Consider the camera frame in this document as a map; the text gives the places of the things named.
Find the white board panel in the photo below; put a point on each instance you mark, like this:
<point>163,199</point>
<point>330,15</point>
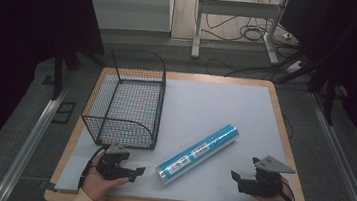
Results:
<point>129,5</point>

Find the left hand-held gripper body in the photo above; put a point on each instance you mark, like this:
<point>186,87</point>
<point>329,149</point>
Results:
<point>110,167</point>

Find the white power strip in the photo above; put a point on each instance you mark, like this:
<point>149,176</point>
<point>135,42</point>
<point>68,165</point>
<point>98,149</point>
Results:
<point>294,67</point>

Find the person's left hand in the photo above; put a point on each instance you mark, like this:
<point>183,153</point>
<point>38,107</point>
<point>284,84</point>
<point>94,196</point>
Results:
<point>97,182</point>

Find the black metal stand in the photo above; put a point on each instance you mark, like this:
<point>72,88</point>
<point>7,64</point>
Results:
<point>329,96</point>
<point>58,74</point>

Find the grey tape piece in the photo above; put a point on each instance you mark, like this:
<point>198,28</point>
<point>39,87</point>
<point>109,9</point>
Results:
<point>51,186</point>

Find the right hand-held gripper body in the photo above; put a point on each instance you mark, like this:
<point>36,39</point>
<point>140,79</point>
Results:
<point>263,183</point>

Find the white metal desk frame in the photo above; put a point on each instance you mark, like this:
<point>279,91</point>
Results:
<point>239,9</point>

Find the light blue table mat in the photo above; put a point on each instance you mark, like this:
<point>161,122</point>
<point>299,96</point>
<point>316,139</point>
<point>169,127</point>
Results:
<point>205,110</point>

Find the black floor plate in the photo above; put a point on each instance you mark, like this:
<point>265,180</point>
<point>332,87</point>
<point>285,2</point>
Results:
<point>64,112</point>

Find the blue film roll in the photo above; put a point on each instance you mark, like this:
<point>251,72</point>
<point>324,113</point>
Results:
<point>198,154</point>

